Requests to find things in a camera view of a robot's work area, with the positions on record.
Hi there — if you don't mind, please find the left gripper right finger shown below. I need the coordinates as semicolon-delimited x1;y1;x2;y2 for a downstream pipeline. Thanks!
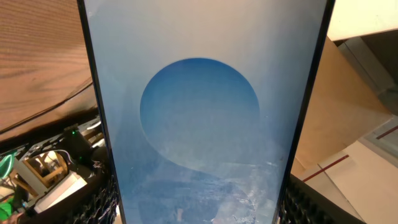
279;175;365;224

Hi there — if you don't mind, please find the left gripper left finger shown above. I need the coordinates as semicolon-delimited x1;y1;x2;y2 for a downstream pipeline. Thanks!
18;175;119;224

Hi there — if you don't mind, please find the blue Samsung Galaxy smartphone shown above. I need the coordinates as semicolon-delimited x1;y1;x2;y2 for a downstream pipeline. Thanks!
77;0;334;223

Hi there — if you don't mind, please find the cluttered equipment under table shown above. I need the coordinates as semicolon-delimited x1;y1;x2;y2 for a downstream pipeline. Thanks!
1;116;113;224

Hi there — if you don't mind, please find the cardboard box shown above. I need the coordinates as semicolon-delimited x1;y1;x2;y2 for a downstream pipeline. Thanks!
291;39;392;176

